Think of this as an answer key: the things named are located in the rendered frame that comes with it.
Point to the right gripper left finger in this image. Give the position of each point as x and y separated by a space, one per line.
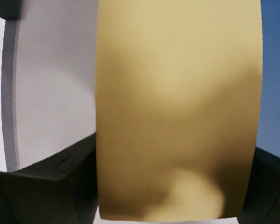
60 189

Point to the brown cardboard carton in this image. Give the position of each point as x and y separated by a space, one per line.
177 103

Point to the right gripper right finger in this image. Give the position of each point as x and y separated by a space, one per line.
262 201

